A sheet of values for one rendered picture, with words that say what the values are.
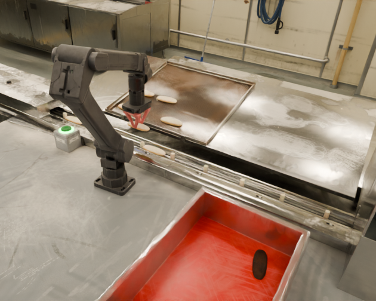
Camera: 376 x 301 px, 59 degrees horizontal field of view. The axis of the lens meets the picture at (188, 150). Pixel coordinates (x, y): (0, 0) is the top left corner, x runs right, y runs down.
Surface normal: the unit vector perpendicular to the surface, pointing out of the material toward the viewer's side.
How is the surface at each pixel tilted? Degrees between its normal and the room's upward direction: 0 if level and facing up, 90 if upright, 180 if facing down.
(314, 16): 90
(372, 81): 90
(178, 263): 0
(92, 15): 90
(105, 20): 90
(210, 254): 0
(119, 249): 0
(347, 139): 10
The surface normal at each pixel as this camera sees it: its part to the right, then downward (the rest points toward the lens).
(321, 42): -0.51, 0.44
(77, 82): -0.17, -0.01
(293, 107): -0.04, -0.75
